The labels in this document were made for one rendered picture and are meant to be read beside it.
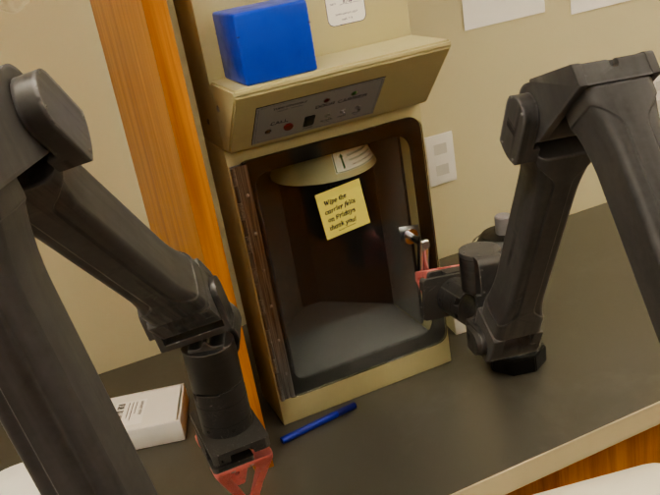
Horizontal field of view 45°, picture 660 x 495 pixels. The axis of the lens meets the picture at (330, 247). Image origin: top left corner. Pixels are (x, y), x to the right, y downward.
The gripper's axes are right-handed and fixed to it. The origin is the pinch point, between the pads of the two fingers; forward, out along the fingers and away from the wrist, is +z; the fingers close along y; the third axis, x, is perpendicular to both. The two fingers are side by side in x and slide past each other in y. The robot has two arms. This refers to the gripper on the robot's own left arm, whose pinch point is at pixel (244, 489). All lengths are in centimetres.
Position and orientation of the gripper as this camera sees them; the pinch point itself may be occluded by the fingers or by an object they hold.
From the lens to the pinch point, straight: 97.5
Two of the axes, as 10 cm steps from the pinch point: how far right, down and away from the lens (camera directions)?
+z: 1.6, 9.1, 3.8
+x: -9.1, 2.8, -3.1
